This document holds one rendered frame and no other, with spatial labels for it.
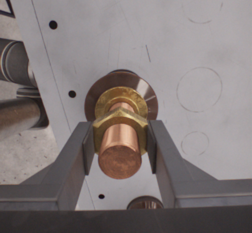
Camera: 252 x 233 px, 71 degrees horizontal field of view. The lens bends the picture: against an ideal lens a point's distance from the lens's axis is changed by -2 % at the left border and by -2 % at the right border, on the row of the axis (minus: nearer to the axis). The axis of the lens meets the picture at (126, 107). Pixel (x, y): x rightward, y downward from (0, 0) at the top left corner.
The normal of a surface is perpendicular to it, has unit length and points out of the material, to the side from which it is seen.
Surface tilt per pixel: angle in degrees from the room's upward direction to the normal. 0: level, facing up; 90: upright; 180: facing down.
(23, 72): 19
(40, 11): 0
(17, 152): 0
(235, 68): 0
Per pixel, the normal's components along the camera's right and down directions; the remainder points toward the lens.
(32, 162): 0.01, 0.29
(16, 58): -0.13, -0.07
